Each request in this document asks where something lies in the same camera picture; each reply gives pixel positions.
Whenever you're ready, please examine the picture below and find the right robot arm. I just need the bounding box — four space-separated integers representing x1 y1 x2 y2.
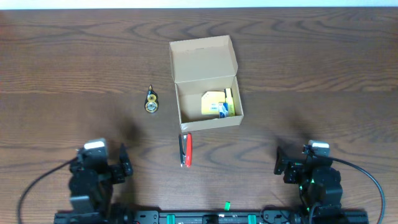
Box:
274 142 343 218

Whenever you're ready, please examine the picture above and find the yellow sticky note pad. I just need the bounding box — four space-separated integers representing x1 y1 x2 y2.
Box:
201 91 225 115

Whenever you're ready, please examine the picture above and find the right black cable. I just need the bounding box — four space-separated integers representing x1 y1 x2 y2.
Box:
329 157 386 224

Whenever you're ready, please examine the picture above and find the green tape piece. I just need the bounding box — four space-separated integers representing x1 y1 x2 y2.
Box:
224 202 231 211

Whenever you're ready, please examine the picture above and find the red black stapler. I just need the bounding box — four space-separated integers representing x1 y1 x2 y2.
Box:
178 133 193 167

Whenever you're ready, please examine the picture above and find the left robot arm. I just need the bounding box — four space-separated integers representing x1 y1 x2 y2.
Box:
68 140 133 223

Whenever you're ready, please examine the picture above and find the black cable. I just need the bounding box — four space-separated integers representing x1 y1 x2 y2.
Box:
17 157 78 224
329 157 386 224

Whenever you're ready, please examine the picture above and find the black yellow correction tape dispenser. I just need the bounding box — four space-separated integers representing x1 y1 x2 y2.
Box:
144 85 159 113

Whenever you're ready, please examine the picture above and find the blue white staples box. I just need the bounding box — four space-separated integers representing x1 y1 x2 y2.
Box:
218 103 229 118

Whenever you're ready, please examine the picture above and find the yellow highlighter marker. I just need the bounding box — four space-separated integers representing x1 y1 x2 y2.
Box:
224 88 236 117

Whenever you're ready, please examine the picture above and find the cardboard box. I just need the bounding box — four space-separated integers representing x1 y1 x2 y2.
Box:
169 35 244 133

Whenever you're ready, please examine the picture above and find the left black cable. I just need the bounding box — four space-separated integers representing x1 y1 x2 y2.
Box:
17 157 78 224

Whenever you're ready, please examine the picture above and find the black mounting rail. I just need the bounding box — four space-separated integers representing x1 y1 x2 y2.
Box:
53 210 369 224

